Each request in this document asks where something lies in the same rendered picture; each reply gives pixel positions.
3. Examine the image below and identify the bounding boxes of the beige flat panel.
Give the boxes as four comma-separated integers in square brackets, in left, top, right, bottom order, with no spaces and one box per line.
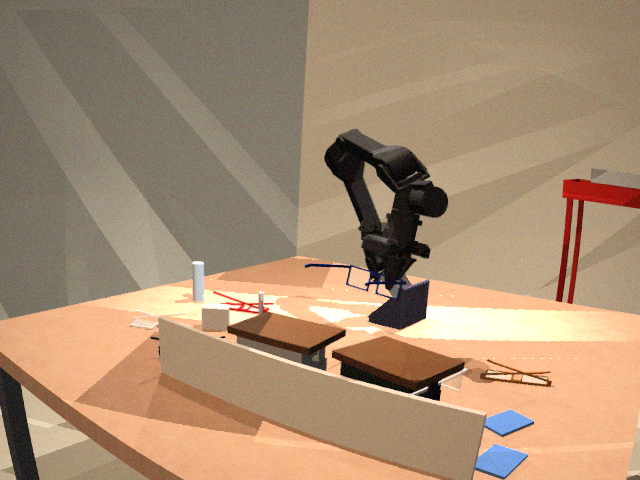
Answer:
[158,316,487,480]

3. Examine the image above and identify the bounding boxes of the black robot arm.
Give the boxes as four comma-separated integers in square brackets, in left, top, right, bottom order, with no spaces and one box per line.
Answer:
[324,129,448,275]

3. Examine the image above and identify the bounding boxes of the light grey cylinder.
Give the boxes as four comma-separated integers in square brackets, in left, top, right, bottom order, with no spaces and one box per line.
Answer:
[193,261,204,302]

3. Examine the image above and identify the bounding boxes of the beige block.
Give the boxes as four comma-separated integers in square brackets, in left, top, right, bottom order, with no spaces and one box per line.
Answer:
[202,303,230,331]

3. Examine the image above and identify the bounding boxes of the blue flat square panel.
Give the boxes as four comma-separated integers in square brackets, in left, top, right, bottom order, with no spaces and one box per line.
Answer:
[475,444,528,480]
[484,409,534,437]

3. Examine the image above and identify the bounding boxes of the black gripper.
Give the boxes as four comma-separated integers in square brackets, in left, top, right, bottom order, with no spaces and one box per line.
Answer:
[361,208,431,281]

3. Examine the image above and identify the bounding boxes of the brown flat slab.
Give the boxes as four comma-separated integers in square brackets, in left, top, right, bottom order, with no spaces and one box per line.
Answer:
[332,335,465,401]

